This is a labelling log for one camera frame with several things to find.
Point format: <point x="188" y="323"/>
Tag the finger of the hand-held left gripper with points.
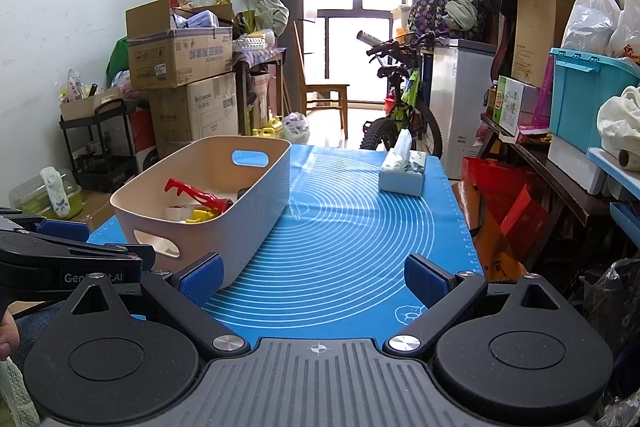
<point x="65" y="229"/>
<point x="100" y="253"/>

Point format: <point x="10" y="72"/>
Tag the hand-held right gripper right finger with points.
<point x="425" y="282"/>

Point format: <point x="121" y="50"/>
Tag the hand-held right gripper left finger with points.
<point x="202" y="279"/>

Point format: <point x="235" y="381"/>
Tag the yellow plastic toy block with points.
<point x="200" y="217"/>

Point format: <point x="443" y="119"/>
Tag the beige plastic storage bin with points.
<point x="250" y="212"/>

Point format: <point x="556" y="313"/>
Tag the red plastic clip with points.
<point x="195" y="194"/>

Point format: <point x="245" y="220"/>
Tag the person's left hand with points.
<point x="9" y="332"/>

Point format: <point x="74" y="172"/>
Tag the white patterned cloth roll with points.
<point x="55" y="192"/>

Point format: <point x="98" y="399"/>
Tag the brown shipping carton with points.
<point x="97" y="207"/>

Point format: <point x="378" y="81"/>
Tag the green lidded food container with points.
<point x="30" y="202"/>

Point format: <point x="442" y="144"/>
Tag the black trolley cart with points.
<point x="105" y="172"/>

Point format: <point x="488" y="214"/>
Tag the blue silicone baking mat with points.
<point x="350" y="232"/>

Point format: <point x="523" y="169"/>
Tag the patterned tissue box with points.
<point x="400" y="179"/>

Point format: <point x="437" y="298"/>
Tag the pale green knit cloth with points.
<point x="17" y="397"/>

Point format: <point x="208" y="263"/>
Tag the red gift bag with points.
<point x="500" y="187"/>

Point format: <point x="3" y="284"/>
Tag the shallow cardboard tray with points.
<point x="85" y="107"/>

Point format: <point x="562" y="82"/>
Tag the red white appliance box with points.
<point x="145" y="132"/>

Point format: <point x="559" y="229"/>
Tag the yellow plastic bottle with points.
<point x="267" y="129"/>

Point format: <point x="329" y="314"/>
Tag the dark wooden rack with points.
<point x="537" y="162"/>

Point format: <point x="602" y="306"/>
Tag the green black bicycle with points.
<point x="415" y="107"/>

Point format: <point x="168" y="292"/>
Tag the white floor bag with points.
<point x="296" y="127"/>

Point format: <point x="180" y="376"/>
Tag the white chest freezer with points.
<point x="465" y="107"/>

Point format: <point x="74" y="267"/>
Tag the green plastic bag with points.
<point x="117" y="57"/>

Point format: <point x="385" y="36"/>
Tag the red plastic bucket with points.
<point x="391" y="102"/>

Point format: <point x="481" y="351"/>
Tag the black plastic bag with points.
<point x="610" y="307"/>

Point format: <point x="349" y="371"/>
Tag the white foam box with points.
<point x="575" y="167"/>

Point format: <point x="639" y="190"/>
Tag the green white printed carton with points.
<point x="512" y="107"/>

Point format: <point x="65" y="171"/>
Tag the open printed cardboard box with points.
<point x="175" y="57"/>

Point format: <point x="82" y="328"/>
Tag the wooden chair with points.
<point x="325" y="92"/>

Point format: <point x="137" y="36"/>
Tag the dark wooden table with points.
<point x="260" y="72"/>

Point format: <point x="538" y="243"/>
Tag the light blue shelf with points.
<point x="620" y="187"/>

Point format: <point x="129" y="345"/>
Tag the pink flat package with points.
<point x="544" y="92"/>

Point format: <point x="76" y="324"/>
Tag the teal plastic storage crate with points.
<point x="585" y="102"/>

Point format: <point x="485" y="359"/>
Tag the white crumpled cloth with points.
<point x="620" y="122"/>

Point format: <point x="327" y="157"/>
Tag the floral fabric bag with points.
<point x="427" y="17"/>

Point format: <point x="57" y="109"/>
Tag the tall brown cardboard box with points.
<point x="540" y="37"/>

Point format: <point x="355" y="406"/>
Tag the white plastic bag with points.
<point x="590" y="22"/>

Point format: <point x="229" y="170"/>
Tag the white red printed bag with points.
<point x="630" y="17"/>

